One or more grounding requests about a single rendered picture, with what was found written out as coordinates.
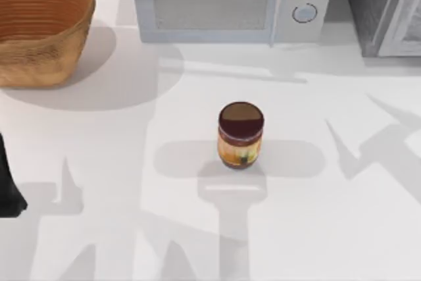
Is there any brown jar with orange label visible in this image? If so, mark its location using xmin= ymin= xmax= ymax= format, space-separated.
xmin=216 ymin=101 xmax=266 ymax=170

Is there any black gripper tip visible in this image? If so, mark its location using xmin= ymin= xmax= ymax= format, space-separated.
xmin=0 ymin=133 xmax=28 ymax=219

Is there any microwave door handle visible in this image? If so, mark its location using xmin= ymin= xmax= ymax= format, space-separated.
xmin=269 ymin=0 xmax=284 ymax=48

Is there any grey cabinet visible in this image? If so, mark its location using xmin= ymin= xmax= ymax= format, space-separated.
xmin=340 ymin=0 xmax=421 ymax=59

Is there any microwave oven door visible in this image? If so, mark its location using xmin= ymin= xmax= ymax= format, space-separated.
xmin=130 ymin=0 xmax=290 ymax=45

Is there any grey microwave knob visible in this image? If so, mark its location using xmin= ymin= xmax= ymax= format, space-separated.
xmin=291 ymin=2 xmax=319 ymax=24

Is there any brown woven basket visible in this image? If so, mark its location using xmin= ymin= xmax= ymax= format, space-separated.
xmin=0 ymin=0 xmax=97 ymax=89

